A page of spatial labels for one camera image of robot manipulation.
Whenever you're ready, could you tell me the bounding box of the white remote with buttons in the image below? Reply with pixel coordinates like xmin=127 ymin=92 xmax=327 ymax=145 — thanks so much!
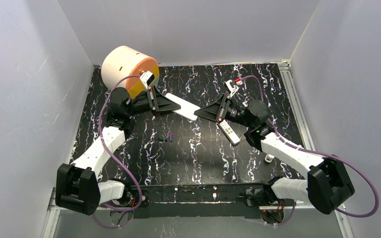
xmin=165 ymin=93 xmax=200 ymax=121

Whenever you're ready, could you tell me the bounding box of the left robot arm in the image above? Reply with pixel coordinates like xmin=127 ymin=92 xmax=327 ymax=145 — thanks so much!
xmin=55 ymin=87 xmax=182 ymax=215

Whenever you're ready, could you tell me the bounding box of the round three-colour drawer box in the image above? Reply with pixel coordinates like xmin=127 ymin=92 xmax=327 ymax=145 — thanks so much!
xmin=101 ymin=46 xmax=160 ymax=98

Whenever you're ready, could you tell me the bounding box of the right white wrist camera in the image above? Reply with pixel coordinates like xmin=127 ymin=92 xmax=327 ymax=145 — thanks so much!
xmin=224 ymin=78 xmax=243 ymax=99

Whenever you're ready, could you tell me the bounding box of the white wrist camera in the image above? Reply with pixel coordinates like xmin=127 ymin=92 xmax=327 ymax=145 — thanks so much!
xmin=139 ymin=71 xmax=155 ymax=89
xmin=224 ymin=78 xmax=243 ymax=99

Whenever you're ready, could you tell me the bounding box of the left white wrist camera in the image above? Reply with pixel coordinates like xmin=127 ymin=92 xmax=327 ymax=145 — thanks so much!
xmin=139 ymin=71 xmax=155 ymax=89

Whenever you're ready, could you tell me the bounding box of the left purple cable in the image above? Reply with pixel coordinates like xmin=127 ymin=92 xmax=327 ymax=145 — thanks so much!
xmin=91 ymin=75 xmax=143 ymax=230

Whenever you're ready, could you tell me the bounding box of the purple cable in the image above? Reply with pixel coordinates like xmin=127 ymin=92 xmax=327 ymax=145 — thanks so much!
xmin=240 ymin=75 xmax=381 ymax=218
xmin=91 ymin=75 xmax=143 ymax=230

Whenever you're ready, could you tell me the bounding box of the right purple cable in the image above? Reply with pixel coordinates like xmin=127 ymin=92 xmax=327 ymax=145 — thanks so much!
xmin=240 ymin=75 xmax=381 ymax=218

